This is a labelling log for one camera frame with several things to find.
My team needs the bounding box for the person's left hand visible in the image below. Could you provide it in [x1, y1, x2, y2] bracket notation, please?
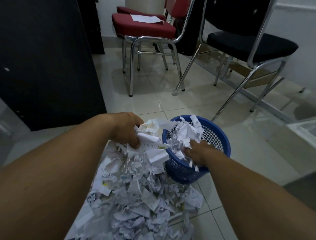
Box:
[108, 112, 145, 150]

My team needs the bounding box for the person's right hand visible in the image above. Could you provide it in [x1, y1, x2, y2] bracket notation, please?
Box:
[182, 139, 215, 168]

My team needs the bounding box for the torn paper handful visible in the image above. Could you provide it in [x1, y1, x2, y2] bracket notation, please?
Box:
[134, 118, 171, 165]

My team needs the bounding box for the blue plastic mesh wastebasket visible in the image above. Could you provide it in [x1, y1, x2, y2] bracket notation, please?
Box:
[162, 115, 232, 185]

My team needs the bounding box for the pile of shredded white paper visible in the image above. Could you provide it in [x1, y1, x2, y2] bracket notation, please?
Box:
[65, 138, 204, 240]

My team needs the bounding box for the person's right forearm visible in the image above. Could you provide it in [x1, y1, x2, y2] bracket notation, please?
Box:
[202, 148, 316, 240]

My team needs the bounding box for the person's left forearm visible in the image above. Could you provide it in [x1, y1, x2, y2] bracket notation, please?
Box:
[0, 113, 117, 240]

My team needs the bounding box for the white tiled floor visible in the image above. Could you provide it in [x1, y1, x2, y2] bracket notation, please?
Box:
[0, 36, 316, 240]

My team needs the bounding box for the brown wooden board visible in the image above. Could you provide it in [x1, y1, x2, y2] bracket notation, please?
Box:
[197, 44, 275, 88]

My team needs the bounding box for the black table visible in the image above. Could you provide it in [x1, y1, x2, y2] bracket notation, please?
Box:
[0, 0, 107, 132]

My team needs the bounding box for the red chrome chair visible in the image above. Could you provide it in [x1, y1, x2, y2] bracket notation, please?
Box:
[111, 0, 196, 97]
[116, 6, 166, 21]

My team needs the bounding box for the black cabinet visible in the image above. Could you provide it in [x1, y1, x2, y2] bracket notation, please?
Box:
[78, 0, 105, 55]

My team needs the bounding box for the white paper sheet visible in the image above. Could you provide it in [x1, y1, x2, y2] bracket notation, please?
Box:
[130, 14, 165, 25]

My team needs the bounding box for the black hanging bag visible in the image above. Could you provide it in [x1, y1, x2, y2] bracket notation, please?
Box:
[176, 0, 207, 56]

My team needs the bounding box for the black chrome chair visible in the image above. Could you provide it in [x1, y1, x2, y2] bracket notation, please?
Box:
[172, 0, 299, 122]

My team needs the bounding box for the beige cardboard box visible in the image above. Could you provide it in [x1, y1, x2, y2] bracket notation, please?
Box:
[124, 0, 166, 15]

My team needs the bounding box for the white wall conduit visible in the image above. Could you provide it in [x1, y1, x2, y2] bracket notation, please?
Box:
[274, 3, 316, 11]

